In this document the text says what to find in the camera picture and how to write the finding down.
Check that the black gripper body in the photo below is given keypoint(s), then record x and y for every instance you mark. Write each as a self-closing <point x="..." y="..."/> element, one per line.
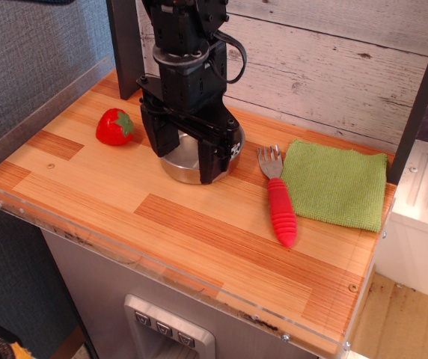
<point x="190" y="87"/>

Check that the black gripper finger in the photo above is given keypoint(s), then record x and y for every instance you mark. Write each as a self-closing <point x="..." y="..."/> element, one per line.
<point x="215" y="161"/>
<point x="162" y="134"/>

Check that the red handled metal fork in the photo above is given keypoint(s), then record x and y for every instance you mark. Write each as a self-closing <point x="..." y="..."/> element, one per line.
<point x="283" y="217"/>

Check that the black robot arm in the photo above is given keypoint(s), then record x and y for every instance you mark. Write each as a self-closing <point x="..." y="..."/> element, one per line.
<point x="184" y="25"/>

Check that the red toy strawberry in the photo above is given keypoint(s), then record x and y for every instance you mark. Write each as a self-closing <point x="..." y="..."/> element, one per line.
<point x="115" y="128"/>

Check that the small steel pot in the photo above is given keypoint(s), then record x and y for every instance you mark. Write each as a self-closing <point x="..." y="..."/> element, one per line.
<point x="182" y="163"/>

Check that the clear acrylic table guard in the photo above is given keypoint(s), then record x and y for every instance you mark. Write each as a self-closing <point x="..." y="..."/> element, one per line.
<point x="212" y="242"/>

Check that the green cloth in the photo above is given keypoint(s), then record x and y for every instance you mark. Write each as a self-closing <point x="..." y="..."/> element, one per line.
<point x="335" y="186"/>

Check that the grey cabinet with dispenser panel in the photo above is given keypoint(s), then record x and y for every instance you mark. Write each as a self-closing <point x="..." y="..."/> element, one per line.
<point x="129" y="315"/>

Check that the white toy cabinet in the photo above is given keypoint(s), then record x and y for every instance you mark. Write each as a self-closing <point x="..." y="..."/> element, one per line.
<point x="402" y="252"/>

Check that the yellow and black object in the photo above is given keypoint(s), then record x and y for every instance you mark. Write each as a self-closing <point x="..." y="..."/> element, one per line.
<point x="14" y="350"/>

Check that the dark left vertical post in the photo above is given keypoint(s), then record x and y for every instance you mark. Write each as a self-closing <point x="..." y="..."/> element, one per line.
<point x="126" y="41"/>

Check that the dark vertical post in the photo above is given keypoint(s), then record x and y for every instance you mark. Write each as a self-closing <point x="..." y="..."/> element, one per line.
<point x="410" y="132"/>
<point x="126" y="41"/>

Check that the dark right vertical post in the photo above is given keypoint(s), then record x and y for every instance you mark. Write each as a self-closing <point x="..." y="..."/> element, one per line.
<point x="410" y="132"/>

